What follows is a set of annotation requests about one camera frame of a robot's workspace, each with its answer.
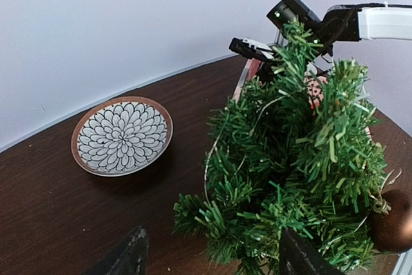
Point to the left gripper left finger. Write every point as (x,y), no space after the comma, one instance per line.
(127,257)

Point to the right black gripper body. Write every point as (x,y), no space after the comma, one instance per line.
(266,73)

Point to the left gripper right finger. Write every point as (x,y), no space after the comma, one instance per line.
(297,257)

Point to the pink plastic basket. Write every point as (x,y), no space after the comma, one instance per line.
(314,79)

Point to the small green christmas tree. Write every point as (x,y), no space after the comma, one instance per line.
(276,163)

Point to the red bauble ornament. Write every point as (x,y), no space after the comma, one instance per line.
(390,222)

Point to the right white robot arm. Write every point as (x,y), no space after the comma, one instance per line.
(345,23)

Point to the flower pattern plate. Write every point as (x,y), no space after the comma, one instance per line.
(121,136)

